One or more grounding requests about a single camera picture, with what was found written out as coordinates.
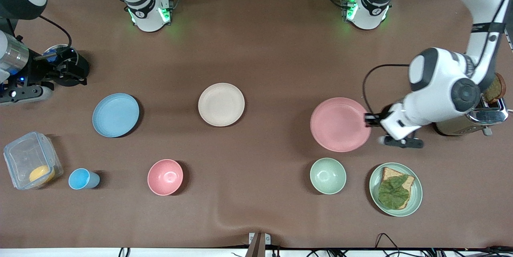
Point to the green plate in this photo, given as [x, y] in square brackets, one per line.
[417, 193]

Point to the black round pot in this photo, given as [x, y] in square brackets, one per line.
[82, 62]

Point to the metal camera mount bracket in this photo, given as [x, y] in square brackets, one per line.
[259, 244]

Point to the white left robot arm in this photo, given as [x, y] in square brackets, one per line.
[441, 84]

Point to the pink bowl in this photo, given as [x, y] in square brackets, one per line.
[165, 177]

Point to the brown table mat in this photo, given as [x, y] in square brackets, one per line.
[280, 56]

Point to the yellow round food piece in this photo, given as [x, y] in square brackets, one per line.
[41, 174]

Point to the clear plastic container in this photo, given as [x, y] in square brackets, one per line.
[24, 156]

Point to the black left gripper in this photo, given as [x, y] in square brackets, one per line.
[385, 113]

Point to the brown bread slice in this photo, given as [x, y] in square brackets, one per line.
[496, 88]

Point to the green lettuce leaf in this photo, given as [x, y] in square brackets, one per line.
[394, 193]

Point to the blue cup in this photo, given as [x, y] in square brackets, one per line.
[80, 179]

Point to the green bowl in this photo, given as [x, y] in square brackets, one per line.
[328, 176]

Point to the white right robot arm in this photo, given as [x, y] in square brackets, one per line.
[147, 13]

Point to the pink plate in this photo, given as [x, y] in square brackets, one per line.
[338, 124]

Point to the beige plate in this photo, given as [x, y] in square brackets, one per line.
[221, 104]

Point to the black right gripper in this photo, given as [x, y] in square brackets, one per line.
[72, 67]

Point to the toast slice with crust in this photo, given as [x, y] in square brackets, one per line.
[390, 173]

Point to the blue plate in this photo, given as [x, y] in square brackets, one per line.
[115, 115]

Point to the beige chrome toaster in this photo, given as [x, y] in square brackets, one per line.
[481, 122]

